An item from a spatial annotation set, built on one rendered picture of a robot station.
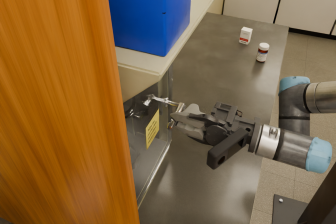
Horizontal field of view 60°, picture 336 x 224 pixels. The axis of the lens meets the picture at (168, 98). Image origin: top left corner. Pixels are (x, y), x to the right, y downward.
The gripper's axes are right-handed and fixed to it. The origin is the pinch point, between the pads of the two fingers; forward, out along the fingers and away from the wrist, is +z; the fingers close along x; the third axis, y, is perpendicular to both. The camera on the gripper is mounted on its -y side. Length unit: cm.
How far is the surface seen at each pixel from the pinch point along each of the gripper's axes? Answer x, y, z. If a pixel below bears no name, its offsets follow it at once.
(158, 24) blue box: 36.4, -16.7, -4.3
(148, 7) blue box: 38.3, -16.6, -3.1
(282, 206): -120, 59, -50
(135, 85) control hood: 29.1, -20.3, -2.4
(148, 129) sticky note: 1.2, -5.7, 4.3
